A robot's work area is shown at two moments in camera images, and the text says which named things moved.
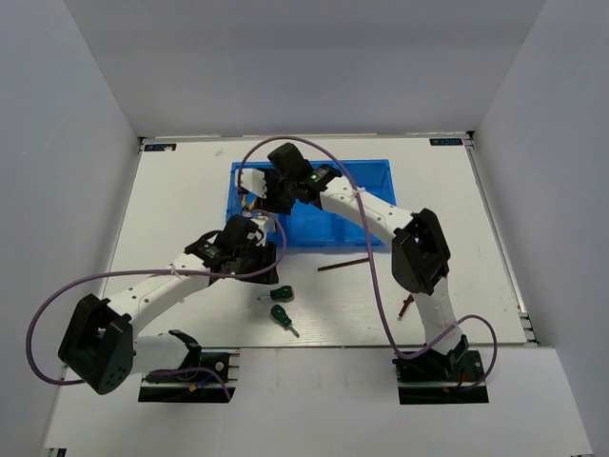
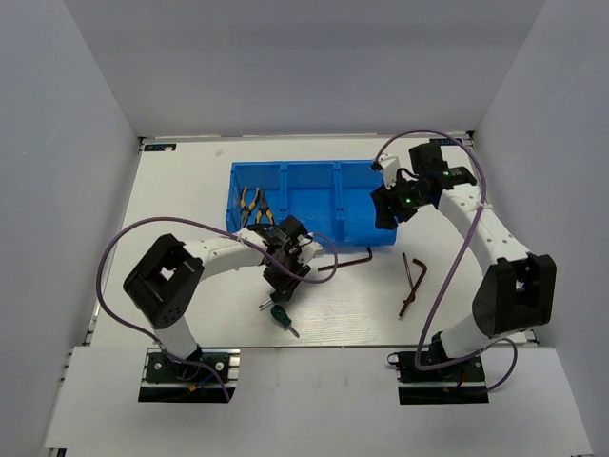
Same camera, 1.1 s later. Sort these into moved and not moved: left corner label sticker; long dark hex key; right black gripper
Moved: right black gripper
Not moved: long dark hex key; left corner label sticker
